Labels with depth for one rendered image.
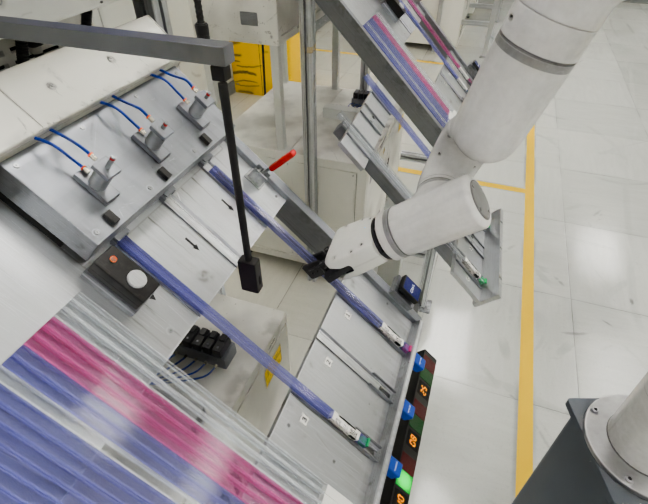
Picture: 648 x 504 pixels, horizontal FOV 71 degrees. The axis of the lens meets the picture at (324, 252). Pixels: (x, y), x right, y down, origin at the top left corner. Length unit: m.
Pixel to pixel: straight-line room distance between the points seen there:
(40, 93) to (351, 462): 0.66
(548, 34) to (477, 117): 0.11
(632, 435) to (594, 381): 1.11
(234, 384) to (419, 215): 0.56
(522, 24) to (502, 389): 1.47
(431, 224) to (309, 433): 0.36
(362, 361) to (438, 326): 1.14
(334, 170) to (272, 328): 0.82
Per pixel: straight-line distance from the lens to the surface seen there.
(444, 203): 0.66
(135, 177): 0.66
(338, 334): 0.81
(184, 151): 0.72
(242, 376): 1.02
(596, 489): 0.98
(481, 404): 1.78
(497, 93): 0.56
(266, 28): 1.64
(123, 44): 0.44
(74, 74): 0.70
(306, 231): 0.90
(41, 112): 0.65
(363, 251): 0.71
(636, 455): 0.93
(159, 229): 0.70
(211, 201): 0.77
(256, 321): 1.11
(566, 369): 2.00
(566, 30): 0.54
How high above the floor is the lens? 1.45
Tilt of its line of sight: 41 degrees down
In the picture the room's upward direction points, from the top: straight up
